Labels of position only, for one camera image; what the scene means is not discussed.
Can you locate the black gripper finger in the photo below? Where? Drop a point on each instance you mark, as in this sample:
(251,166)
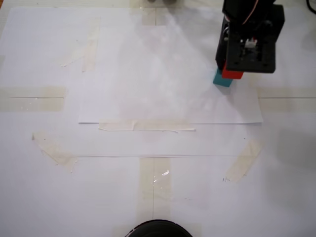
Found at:
(221,49)

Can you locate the red wooden cube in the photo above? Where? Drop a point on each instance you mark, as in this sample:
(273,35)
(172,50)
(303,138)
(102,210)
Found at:
(233,75)

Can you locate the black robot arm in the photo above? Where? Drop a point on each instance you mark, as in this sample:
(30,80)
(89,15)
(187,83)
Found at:
(234,3)

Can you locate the teal blue wooden cube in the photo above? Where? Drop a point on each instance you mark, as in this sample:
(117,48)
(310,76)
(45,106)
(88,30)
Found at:
(222,82)

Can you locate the clear packing tape strip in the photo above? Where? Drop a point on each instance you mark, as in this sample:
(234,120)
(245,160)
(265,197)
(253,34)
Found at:
(148,187)
(284,98)
(37,98)

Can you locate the small white paper sheet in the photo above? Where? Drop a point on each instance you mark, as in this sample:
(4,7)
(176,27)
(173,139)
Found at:
(148,86)

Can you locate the black round object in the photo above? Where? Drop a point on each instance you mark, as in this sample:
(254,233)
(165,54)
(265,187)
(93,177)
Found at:
(159,229)

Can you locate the large white paper sheet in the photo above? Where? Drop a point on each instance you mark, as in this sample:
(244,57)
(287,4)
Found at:
(49,197)

